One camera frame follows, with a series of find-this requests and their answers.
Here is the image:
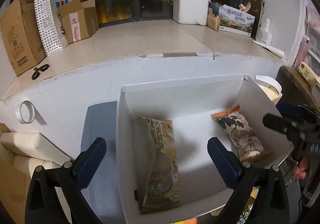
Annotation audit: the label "orange white snack bag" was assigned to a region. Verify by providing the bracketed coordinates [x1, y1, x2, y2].
[211, 105, 271, 165]

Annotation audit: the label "beige noodle snack bag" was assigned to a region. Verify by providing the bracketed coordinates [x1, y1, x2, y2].
[139, 116, 182, 214]

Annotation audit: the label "person's right hand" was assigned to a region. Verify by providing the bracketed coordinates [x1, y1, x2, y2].
[294, 156, 310, 180]

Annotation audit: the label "wooden side shelf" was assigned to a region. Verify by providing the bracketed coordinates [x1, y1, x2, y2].
[276, 65, 319, 111]

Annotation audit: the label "green yellow tissue packet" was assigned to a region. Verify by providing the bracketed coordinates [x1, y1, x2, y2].
[297, 61, 320, 88]

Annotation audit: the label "white rolled paper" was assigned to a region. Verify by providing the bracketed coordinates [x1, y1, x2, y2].
[253, 40, 284, 59]

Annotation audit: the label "white cushion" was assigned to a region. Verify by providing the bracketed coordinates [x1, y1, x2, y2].
[1, 132, 73, 187]

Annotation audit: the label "white storage box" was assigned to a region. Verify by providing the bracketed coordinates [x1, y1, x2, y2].
[116, 74, 292, 223]

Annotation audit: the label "white plastic bottle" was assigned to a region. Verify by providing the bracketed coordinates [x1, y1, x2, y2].
[255, 18, 272, 45]

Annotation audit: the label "clear tape roll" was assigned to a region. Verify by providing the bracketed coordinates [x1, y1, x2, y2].
[16, 100, 36, 125]

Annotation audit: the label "black scissors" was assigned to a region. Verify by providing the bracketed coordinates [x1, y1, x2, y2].
[31, 64, 50, 81]

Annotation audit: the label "printed landscape carton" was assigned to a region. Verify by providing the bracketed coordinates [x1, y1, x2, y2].
[218, 5, 255, 37]

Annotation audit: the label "small brown paper bag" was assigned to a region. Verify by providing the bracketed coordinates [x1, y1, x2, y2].
[207, 8, 221, 32]

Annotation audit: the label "white foam box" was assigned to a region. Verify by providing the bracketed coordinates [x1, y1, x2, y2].
[172, 0, 209, 26]

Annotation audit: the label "small open cardboard box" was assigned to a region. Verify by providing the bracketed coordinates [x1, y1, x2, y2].
[57, 0, 99, 45]

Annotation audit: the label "large brown cardboard box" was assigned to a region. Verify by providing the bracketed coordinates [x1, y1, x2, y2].
[1, 0, 46, 76]

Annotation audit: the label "white polka dot paper bag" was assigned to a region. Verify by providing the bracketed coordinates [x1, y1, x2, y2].
[34, 0, 73, 56]

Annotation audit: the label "pink wall rack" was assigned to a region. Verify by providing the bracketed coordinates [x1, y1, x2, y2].
[293, 4, 319, 76]

